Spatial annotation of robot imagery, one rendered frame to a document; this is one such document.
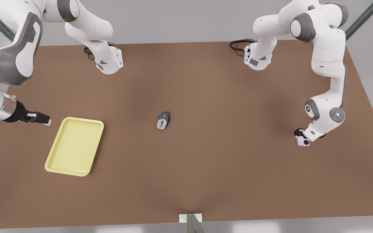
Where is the yellow plastic tray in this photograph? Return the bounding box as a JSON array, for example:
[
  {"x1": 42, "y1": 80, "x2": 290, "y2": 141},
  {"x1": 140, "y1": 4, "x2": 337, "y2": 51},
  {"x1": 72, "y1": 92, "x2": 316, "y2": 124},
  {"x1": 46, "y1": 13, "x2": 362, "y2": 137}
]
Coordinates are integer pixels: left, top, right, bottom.
[{"x1": 44, "y1": 117, "x2": 105, "y2": 177}]

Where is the white frame post foot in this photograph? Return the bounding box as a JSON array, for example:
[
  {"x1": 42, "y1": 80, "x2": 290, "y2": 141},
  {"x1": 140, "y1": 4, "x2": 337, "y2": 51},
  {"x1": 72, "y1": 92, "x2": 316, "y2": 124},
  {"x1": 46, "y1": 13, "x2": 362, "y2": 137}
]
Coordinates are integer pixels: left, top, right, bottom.
[{"x1": 179, "y1": 214, "x2": 203, "y2": 223}]

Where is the grey computer mouse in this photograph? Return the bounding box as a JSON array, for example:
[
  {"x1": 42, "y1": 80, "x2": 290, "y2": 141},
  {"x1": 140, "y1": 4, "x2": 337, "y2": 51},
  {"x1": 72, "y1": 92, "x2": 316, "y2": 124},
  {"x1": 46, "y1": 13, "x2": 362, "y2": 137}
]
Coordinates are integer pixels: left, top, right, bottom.
[{"x1": 156, "y1": 111, "x2": 171, "y2": 131}]

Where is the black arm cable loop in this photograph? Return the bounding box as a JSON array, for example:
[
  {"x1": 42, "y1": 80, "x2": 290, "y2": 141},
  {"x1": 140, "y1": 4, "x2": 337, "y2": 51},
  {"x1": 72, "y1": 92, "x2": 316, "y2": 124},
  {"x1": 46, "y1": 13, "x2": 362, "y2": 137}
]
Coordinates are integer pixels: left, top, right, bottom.
[
  {"x1": 83, "y1": 42, "x2": 116, "y2": 61},
  {"x1": 229, "y1": 39, "x2": 256, "y2": 57}
]

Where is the pink smartphone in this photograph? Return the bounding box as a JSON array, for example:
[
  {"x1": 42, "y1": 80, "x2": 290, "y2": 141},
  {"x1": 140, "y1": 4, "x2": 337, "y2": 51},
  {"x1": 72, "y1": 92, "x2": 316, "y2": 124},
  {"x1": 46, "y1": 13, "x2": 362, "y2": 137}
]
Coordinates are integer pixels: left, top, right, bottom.
[{"x1": 296, "y1": 135, "x2": 311, "y2": 147}]

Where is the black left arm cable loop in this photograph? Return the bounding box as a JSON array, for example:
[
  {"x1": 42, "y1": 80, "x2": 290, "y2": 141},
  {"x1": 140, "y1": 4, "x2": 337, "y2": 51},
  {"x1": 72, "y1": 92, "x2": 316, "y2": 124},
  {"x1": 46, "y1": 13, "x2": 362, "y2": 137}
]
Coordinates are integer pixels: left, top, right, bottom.
[{"x1": 229, "y1": 39, "x2": 256, "y2": 57}]

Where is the black right arm cable loop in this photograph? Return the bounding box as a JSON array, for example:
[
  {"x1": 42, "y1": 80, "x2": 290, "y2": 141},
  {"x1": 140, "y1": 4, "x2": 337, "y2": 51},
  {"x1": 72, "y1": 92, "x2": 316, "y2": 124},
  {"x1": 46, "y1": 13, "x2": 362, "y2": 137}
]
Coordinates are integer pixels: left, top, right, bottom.
[{"x1": 83, "y1": 42, "x2": 116, "y2": 61}]

